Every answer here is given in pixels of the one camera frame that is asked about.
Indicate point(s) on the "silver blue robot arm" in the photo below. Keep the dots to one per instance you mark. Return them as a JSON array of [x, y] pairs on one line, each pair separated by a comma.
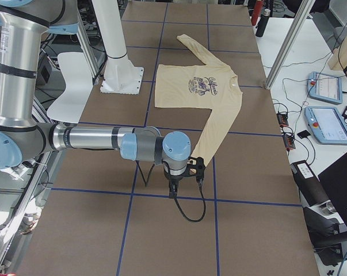
[[21, 137]]

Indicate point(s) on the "white plastic chair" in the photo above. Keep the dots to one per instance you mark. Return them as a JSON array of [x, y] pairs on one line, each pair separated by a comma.
[[69, 106]]

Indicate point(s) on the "beige long sleeve shirt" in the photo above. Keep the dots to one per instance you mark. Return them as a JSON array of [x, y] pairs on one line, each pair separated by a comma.
[[213, 86]]

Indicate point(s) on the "lower blue teach pendant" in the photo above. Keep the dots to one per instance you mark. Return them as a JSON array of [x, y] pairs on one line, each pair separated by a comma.
[[326, 125]]

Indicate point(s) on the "upper orange circuit board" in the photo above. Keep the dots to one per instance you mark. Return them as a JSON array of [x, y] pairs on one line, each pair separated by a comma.
[[282, 119]]

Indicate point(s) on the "orange circuit board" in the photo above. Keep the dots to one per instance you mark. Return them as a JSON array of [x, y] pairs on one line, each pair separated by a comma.
[[289, 139], [282, 119]]

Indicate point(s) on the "upper blue teach pendant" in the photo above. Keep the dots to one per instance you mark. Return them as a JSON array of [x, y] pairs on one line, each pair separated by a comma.
[[324, 87]]

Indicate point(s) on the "aluminium frame post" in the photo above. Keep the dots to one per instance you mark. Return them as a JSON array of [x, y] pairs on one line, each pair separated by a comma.
[[290, 38]]

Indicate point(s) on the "blue teach pendant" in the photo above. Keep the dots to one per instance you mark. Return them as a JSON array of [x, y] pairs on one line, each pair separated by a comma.
[[324, 87], [326, 125]]

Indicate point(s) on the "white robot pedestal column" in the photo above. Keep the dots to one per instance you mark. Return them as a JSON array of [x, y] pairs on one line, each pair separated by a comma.
[[120, 75]]

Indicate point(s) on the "brown cylinder device with label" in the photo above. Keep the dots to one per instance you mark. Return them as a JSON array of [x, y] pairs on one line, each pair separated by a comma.
[[308, 183]]

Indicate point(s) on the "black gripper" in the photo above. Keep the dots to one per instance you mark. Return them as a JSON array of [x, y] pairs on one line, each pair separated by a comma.
[[173, 180]]

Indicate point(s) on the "black computer monitor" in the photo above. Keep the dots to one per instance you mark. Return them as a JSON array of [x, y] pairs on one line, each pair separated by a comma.
[[334, 181]]

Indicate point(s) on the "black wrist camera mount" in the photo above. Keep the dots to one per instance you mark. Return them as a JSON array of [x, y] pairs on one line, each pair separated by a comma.
[[194, 168]]

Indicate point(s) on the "black water bottle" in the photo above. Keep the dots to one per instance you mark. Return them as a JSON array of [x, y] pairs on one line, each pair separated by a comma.
[[261, 26]]

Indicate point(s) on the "lower orange circuit board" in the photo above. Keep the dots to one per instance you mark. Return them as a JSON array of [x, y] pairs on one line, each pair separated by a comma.
[[289, 139]]

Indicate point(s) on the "red water bottle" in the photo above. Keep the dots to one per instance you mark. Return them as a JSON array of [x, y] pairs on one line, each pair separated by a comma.
[[256, 11]]

